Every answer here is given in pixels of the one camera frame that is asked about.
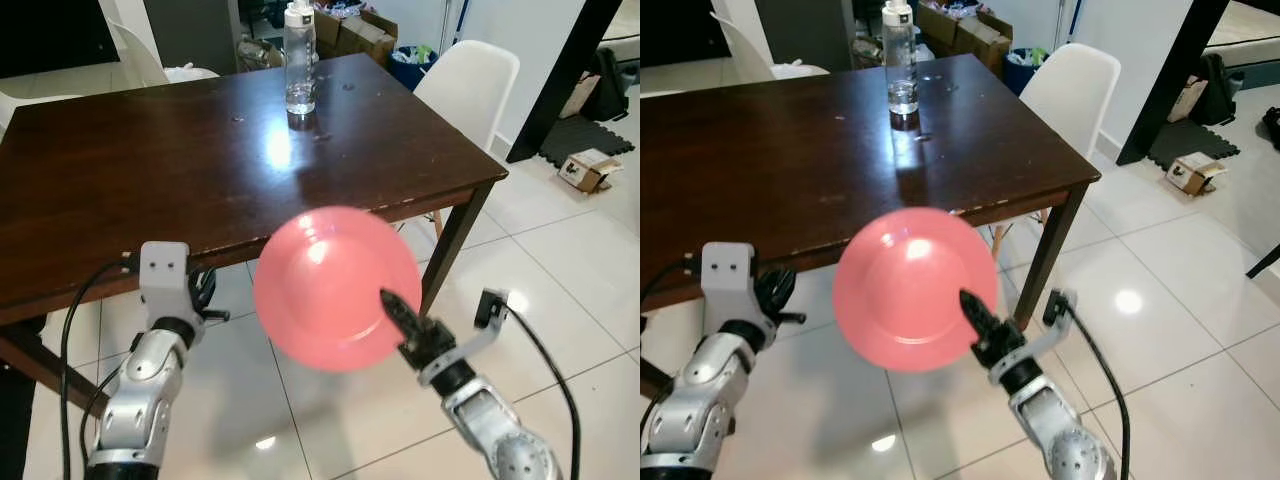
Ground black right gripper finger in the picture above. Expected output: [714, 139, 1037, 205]
[960, 289, 999, 344]
[380, 289, 424, 347]

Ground pink round plate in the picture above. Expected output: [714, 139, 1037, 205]
[832, 207, 999, 373]
[253, 207, 423, 373]

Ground dark brown wooden table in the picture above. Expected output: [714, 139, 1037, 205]
[0, 53, 510, 419]
[640, 53, 1102, 401]

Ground small open cardboard box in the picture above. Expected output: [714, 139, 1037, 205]
[1165, 152, 1229, 197]
[557, 148, 624, 194]

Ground white plastic chair wooden legs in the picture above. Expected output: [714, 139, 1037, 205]
[412, 40, 522, 241]
[990, 43, 1122, 253]

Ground blue waste bin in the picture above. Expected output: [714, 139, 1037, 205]
[1003, 47, 1049, 97]
[387, 44, 442, 92]

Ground black foam floor mat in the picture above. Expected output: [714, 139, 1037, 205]
[1146, 118, 1244, 173]
[539, 114, 636, 172]

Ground clear plastic water bottle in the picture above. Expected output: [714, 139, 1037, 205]
[283, 1, 320, 115]
[881, 0, 920, 116]

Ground black bag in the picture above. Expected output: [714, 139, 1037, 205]
[1194, 52, 1242, 127]
[584, 46, 632, 124]

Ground black furniture leg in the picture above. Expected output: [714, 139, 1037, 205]
[1245, 244, 1280, 280]

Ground black slanted beam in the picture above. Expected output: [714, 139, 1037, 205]
[1116, 0, 1231, 167]
[506, 0, 623, 164]

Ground beige paper bag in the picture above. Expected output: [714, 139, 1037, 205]
[1167, 75, 1210, 124]
[559, 70, 602, 120]

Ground brown cardboard boxes stack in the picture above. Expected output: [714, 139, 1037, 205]
[314, 7, 399, 67]
[916, 3, 1013, 69]

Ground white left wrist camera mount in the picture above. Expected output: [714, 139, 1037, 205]
[701, 242, 758, 325]
[138, 241, 198, 323]

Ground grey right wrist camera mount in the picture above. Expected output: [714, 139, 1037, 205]
[990, 288, 1077, 387]
[418, 288, 512, 388]

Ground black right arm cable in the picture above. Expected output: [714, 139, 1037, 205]
[1062, 300, 1133, 480]
[503, 303, 583, 480]

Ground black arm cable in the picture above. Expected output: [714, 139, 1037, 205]
[1062, 300, 1133, 480]
[503, 303, 583, 480]
[59, 254, 143, 480]
[640, 254, 707, 313]

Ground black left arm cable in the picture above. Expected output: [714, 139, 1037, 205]
[59, 254, 143, 480]
[640, 254, 707, 313]

